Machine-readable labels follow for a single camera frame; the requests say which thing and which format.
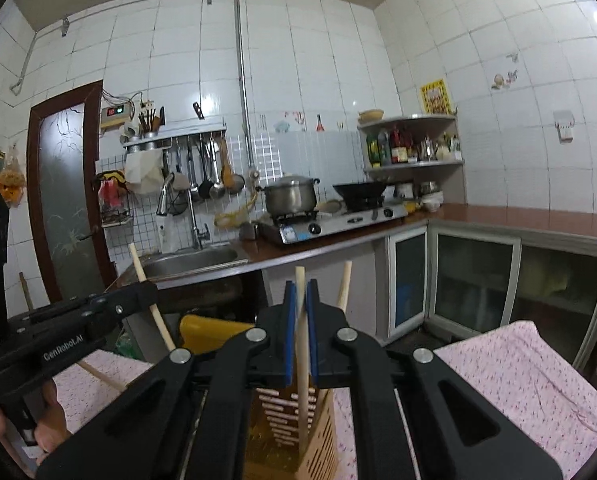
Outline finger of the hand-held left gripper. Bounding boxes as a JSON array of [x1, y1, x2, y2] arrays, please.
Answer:
[[81, 281, 159, 333]]

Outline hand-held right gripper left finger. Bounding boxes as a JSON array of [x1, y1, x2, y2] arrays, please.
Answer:
[[36, 280, 299, 480]]

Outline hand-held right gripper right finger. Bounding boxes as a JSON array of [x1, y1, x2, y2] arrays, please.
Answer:
[[306, 279, 564, 480]]

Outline yellow slotted utensil holder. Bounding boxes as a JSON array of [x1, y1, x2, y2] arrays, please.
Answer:
[[178, 314, 340, 480]]

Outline row of hanging kitchen utensils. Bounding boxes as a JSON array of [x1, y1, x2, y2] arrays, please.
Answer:
[[163, 135, 246, 201]]

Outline steel cups with utensils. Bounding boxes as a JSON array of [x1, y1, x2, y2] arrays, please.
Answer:
[[120, 105, 166, 153]]

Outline person's left hand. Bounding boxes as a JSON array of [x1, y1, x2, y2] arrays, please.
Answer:
[[0, 379, 69, 466]]

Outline wooden stick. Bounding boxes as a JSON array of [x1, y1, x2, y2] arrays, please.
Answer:
[[19, 272, 34, 312]]

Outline steel kitchen sink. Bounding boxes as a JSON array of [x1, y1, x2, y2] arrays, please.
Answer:
[[113, 242, 252, 286]]

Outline white soap bottle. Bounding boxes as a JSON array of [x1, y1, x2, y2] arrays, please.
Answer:
[[157, 215, 175, 255]]

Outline chrome faucet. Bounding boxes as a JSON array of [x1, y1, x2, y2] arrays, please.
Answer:
[[157, 174, 212, 251]]

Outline steel gas stove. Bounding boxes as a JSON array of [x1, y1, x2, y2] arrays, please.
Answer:
[[258, 200, 409, 246]]

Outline white hanging cloth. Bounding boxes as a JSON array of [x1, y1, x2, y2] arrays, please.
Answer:
[[125, 152, 165, 195]]

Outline brown frosted glass door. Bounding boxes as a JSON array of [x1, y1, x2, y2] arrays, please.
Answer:
[[27, 80, 116, 306]]

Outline steel cooking pot with lid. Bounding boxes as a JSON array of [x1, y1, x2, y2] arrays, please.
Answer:
[[256, 176, 321, 216]]

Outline black wok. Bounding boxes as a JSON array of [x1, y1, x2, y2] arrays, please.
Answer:
[[333, 180, 389, 202]]

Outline hanging orange plastic bag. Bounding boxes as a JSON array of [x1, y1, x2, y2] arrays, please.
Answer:
[[0, 145, 26, 211]]

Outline stack of bowls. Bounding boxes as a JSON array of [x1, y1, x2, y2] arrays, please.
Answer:
[[393, 180, 444, 213]]

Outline row of condiment bottles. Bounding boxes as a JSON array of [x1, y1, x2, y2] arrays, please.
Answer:
[[366, 127, 463, 167]]

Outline grey corner shelf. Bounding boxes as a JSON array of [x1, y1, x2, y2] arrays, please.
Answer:
[[357, 114, 466, 172]]

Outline pink floral tablecloth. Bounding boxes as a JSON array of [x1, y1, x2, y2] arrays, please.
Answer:
[[26, 320, 597, 480]]

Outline wire basket with cloths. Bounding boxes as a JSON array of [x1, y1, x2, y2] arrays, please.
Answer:
[[94, 170, 133, 228]]

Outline yellow hose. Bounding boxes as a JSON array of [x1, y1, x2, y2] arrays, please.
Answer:
[[214, 187, 259, 228]]

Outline steel wall rack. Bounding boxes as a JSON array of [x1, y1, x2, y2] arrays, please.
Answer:
[[122, 120, 228, 148]]

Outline beige switch box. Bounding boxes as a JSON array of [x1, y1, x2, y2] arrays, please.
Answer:
[[100, 102, 135, 131]]

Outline yellow wall calendar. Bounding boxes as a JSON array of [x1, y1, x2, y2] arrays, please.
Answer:
[[420, 79, 453, 115]]

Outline grey wall pipe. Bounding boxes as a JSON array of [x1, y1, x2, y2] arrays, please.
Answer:
[[232, 0, 259, 171]]

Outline wall tile stickers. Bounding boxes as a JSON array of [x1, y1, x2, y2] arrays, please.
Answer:
[[491, 52, 520, 91]]

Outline white wall socket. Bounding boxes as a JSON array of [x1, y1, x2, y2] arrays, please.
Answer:
[[553, 110, 577, 143]]

